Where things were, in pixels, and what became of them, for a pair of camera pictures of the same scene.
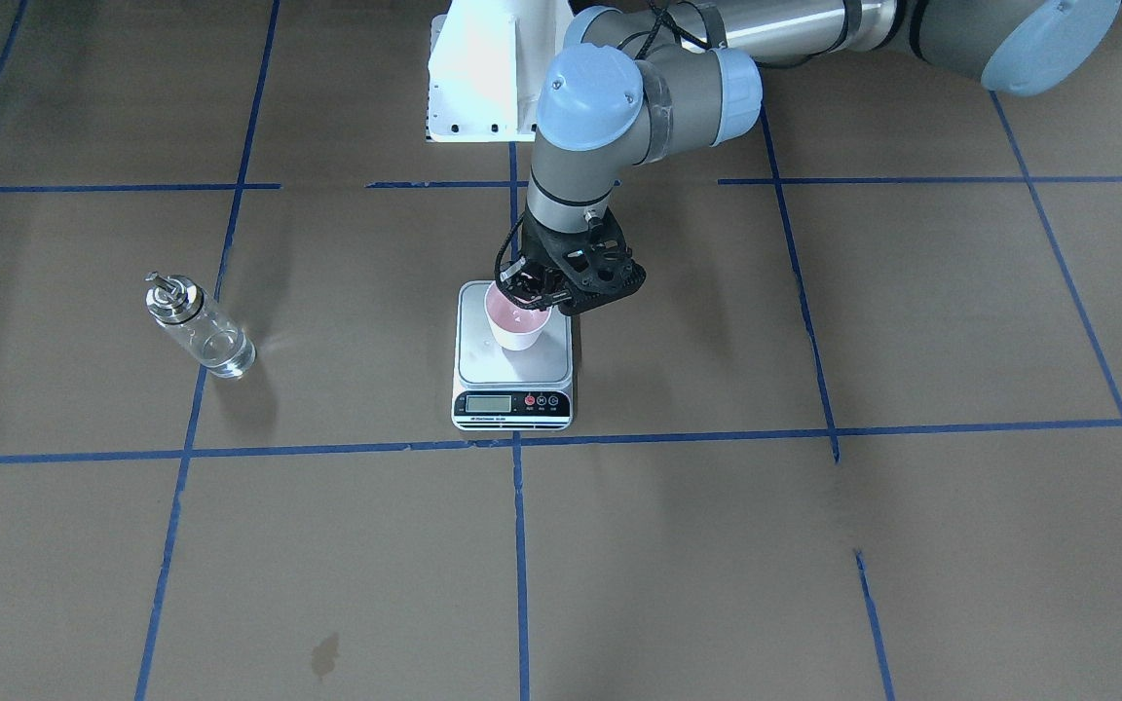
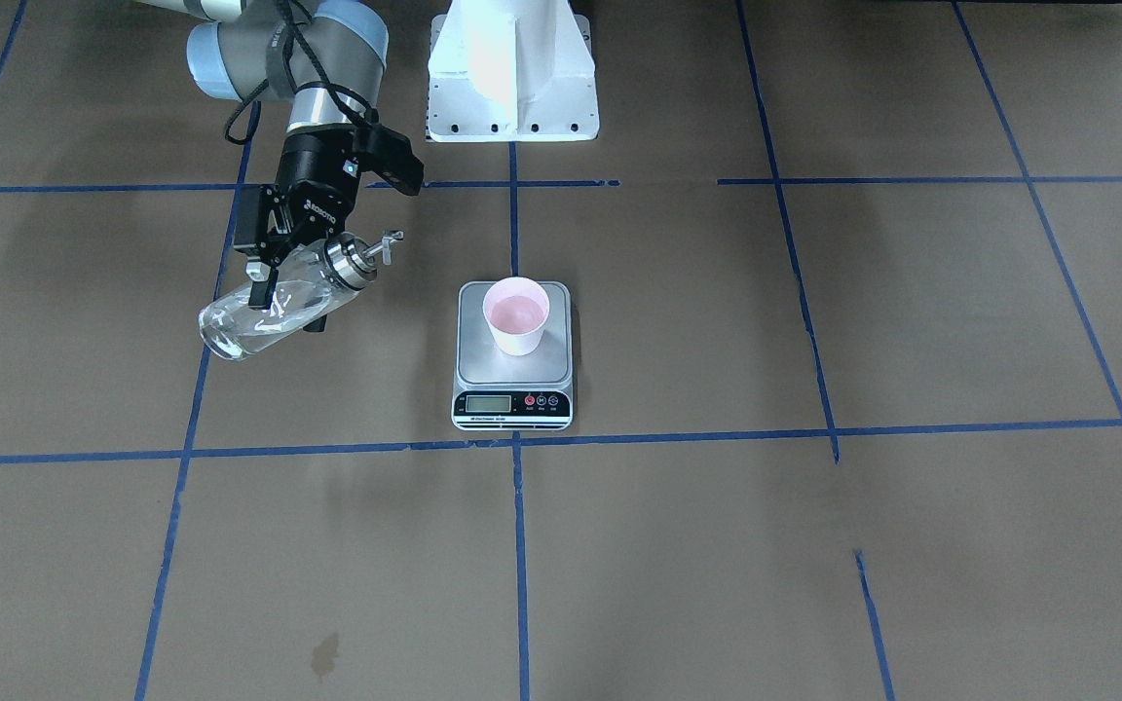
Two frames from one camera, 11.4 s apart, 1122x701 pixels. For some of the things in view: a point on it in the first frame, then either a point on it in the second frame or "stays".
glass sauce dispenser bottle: (182, 306) -> (229, 324)
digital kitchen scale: (496, 387) stays
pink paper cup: (514, 325) stays
